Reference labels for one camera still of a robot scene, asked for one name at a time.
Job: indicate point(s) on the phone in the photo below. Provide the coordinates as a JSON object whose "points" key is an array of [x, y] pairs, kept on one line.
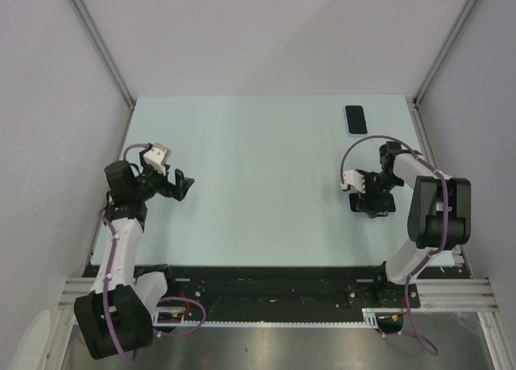
{"points": [[355, 120], [386, 201]]}

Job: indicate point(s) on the aluminium frame post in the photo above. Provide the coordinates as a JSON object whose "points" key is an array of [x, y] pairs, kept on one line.
{"points": [[95, 36], [449, 42]]}

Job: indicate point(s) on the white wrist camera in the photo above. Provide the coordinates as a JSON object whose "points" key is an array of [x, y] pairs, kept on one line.
{"points": [[156, 157], [353, 179]]}

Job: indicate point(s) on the phone in blue case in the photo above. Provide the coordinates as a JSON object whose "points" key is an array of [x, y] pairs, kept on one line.
{"points": [[355, 120]]}

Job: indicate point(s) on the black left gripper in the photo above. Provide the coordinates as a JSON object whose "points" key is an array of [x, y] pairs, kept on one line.
{"points": [[177, 190]]}

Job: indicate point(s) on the right aluminium frame post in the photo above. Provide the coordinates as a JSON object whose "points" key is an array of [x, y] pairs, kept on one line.
{"points": [[449, 42]]}

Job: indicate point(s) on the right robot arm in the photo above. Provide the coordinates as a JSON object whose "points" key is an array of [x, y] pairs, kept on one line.
{"points": [[439, 216]]}

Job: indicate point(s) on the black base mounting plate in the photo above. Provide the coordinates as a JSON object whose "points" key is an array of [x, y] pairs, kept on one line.
{"points": [[283, 295]]}

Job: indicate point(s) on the white slotted cable duct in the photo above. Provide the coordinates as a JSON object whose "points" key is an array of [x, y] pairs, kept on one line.
{"points": [[170, 319]]}

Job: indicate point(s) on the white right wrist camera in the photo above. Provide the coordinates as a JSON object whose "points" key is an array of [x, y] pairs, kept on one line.
{"points": [[353, 179]]}

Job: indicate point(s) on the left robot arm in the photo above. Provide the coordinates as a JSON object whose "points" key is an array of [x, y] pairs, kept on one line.
{"points": [[115, 316]]}

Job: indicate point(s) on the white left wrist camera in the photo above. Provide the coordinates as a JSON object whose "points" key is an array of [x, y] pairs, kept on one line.
{"points": [[156, 157]]}

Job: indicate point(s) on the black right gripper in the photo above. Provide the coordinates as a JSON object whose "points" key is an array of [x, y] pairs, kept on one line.
{"points": [[365, 199]]}

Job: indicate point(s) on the left aluminium frame post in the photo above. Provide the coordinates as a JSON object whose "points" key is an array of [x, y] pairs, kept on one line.
{"points": [[95, 36]]}

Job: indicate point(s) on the aluminium front rail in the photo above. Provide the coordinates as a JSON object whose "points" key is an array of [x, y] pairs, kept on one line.
{"points": [[433, 295]]}

